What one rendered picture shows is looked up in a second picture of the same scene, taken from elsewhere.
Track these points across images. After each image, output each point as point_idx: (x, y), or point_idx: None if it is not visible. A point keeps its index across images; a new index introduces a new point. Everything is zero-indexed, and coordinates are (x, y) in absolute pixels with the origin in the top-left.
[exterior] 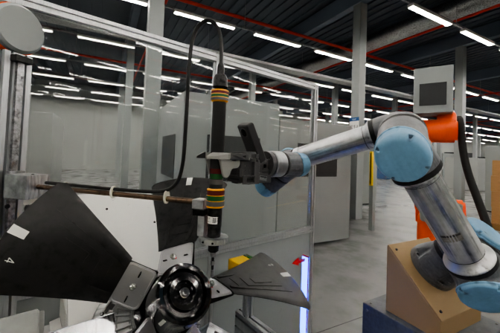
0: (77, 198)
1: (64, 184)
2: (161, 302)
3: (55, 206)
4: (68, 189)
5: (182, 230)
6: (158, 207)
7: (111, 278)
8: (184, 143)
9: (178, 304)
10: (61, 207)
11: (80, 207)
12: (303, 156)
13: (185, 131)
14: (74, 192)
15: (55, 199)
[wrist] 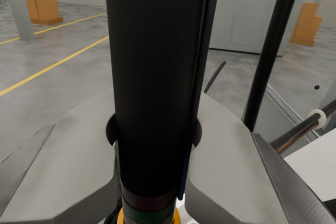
0: (212, 80)
1: (223, 63)
2: (121, 197)
3: (211, 79)
4: (220, 69)
5: None
6: (327, 204)
7: None
8: (263, 44)
9: (114, 220)
10: (209, 82)
11: (206, 89)
12: None
13: None
14: (217, 73)
15: (214, 73)
